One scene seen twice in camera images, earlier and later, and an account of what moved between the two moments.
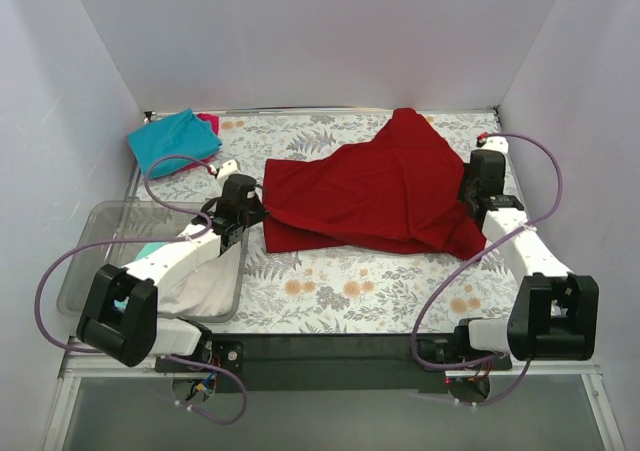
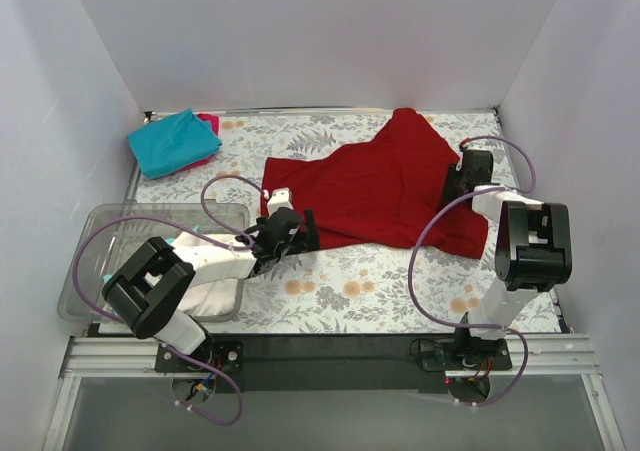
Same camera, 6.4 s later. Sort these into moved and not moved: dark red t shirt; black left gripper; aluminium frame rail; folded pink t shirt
Moved: black left gripper
Not moved: aluminium frame rail; folded pink t shirt; dark red t shirt
